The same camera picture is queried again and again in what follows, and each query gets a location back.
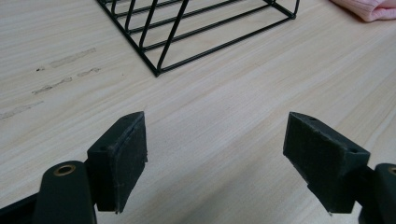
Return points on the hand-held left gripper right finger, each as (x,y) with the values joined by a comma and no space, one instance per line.
(323,168)

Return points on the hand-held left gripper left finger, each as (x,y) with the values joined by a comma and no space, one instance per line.
(118,168)

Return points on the pink cloth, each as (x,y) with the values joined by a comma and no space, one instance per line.
(370,8)

